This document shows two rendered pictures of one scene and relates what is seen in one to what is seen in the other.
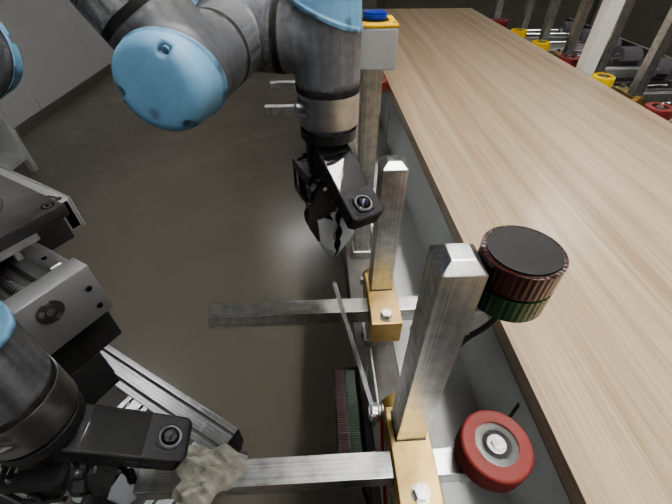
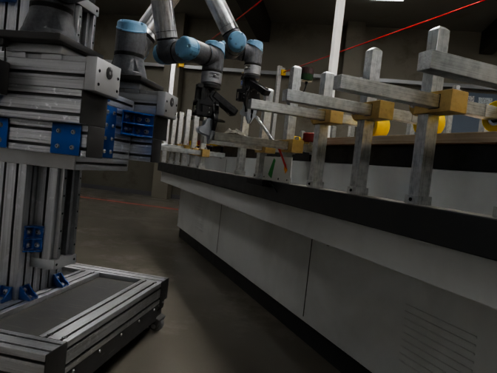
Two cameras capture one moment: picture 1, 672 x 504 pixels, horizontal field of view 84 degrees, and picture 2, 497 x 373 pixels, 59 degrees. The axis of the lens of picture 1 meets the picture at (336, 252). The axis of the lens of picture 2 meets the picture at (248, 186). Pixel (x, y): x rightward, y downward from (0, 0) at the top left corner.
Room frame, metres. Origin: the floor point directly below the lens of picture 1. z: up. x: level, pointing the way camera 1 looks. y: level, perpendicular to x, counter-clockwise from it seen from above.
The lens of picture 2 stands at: (-1.44, 0.62, 0.75)
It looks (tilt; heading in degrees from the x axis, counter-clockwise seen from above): 3 degrees down; 341
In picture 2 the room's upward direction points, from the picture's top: 6 degrees clockwise
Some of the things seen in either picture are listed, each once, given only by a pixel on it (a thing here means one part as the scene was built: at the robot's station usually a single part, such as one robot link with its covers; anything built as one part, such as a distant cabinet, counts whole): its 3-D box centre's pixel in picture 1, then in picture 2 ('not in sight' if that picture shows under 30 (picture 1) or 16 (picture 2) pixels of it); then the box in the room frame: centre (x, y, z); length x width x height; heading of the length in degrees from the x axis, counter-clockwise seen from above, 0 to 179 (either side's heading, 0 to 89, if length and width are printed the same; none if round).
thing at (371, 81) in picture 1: (365, 176); (243, 131); (0.71, -0.06, 0.93); 0.05 x 0.04 x 0.45; 3
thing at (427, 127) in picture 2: not in sight; (427, 126); (-0.55, -0.13, 0.89); 0.03 x 0.03 x 0.48; 3
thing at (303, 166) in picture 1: (326, 165); (248, 89); (0.46, 0.01, 1.09); 0.09 x 0.08 x 0.12; 26
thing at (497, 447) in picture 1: (484, 460); (311, 146); (0.16, -0.18, 0.85); 0.08 x 0.08 x 0.11
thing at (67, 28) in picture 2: not in sight; (50, 25); (-0.03, 0.79, 1.09); 0.15 x 0.15 x 0.10
